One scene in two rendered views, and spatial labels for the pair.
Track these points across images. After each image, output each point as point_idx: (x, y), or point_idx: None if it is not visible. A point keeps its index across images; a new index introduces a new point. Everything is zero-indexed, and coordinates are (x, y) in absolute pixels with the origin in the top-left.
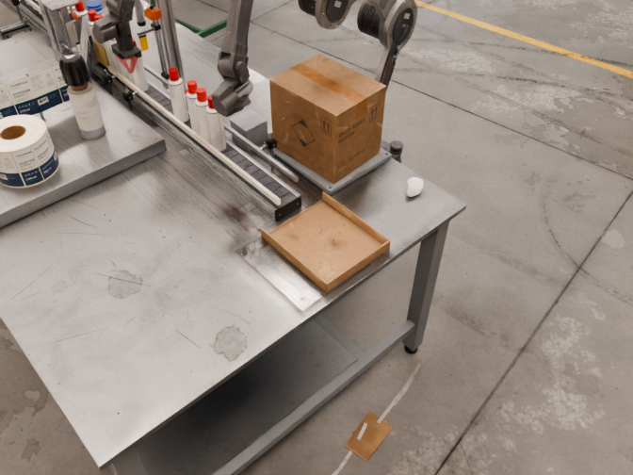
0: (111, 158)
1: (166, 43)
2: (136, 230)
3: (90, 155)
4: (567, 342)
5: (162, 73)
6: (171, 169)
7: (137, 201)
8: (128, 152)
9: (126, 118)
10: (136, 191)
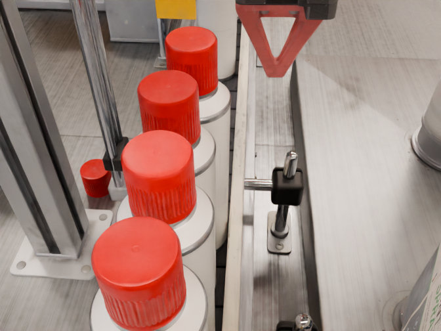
0: (432, 66)
1: (28, 72)
2: (430, 5)
3: None
4: None
5: (117, 154)
6: (313, 48)
7: (405, 32)
8: (388, 62)
9: (335, 146)
10: (400, 44)
